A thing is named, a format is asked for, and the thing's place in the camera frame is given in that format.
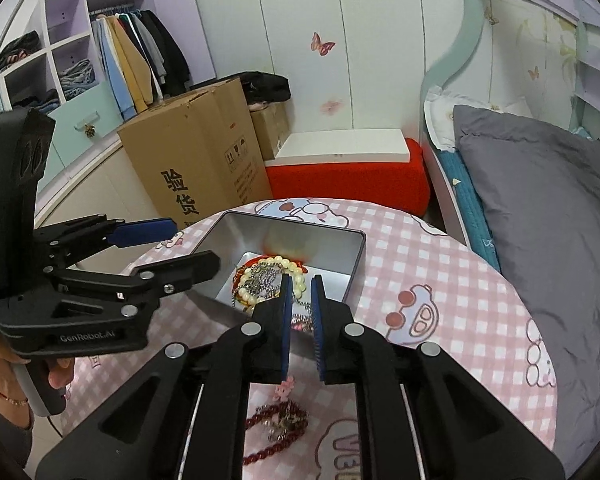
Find black bag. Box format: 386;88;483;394
225;72;292;104

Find folded dark jeans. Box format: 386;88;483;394
12;89;61;111

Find pink charm bracelet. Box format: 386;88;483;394
265;375;310;436

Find red stool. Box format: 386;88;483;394
264;139;432;218

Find small cardboard box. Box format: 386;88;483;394
250;102;291;161

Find person's left forearm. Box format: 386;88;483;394
0;370;35;466

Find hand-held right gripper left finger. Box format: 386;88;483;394
34;272;295;480

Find grey blanket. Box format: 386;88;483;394
452;105;600;476

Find dark clothes pile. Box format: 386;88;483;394
0;31;42;76

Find dark red braided bracelet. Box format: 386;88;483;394
242;400;311;467

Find teal drawer cabinet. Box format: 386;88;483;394
45;79;126;171

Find teal bunk bed frame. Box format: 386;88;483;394
422;0;600;251

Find lilac stepped shelf unit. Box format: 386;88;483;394
0;0;156;111

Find white wardrobe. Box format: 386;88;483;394
187;0;473;133

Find grey metal tin box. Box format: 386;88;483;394
192;211;367;331

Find black cable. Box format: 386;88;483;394
45;412;68;443

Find beige bead bracelet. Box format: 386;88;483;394
237;255;308;306

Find person's left hand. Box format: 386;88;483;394
0;337;76;401

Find teal bed mat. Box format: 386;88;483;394
439;150;501;273

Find row of hanging clothes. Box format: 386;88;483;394
91;9;191;121

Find large cardboard box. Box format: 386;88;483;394
117;77;274;233

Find folded light jeans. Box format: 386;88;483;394
59;59;97;97

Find white pillow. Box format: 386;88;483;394
424;86;481;151

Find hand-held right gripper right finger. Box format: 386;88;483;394
309;274;566;480

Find cream curved cabinet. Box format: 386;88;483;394
34;132;181;241

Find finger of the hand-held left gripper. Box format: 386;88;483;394
45;250;221;318
32;214;177;273

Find silver chain necklace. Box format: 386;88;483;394
240;262;312;321

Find pink checkered cartoon tablecloth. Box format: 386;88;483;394
67;199;558;480

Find thin red wrist bracelet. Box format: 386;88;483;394
0;379;29;406

